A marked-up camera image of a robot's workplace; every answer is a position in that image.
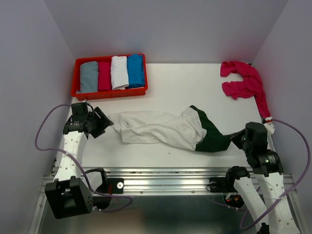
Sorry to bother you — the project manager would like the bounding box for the blue rolled t-shirt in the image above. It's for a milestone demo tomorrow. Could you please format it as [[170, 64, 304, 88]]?
[[127, 54, 145, 89]]

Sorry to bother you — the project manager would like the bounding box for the magenta crumpled t-shirt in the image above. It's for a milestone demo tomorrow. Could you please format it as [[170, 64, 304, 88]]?
[[220, 61, 271, 118]]

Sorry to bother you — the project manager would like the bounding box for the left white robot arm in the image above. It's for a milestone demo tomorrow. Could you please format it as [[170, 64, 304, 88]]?
[[45, 102, 113, 219]]

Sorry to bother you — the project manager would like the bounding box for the grey rolled t-shirt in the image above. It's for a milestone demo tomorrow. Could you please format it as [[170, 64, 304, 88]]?
[[77, 61, 98, 94]]

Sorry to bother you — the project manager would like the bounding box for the magenta rolled t-shirt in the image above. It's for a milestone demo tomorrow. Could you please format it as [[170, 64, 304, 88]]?
[[98, 62, 112, 92]]

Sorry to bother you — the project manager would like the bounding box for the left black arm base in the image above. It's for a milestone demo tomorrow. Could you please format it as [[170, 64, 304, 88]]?
[[86, 168, 124, 195]]

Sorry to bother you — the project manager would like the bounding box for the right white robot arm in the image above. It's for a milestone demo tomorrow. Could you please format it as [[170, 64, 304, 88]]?
[[224, 122, 300, 234]]

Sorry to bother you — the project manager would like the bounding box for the white rolled t-shirt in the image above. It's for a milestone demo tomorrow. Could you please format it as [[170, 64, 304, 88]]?
[[111, 56, 129, 90]]

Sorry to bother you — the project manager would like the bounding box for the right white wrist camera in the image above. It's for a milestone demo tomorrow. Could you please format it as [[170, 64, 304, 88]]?
[[262, 117, 275, 135]]

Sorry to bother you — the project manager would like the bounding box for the cream and green t-shirt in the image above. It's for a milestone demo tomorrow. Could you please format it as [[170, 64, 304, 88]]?
[[109, 105, 232, 153]]

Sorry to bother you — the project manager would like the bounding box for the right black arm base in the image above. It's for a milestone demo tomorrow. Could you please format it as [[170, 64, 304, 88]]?
[[207, 166, 250, 193]]

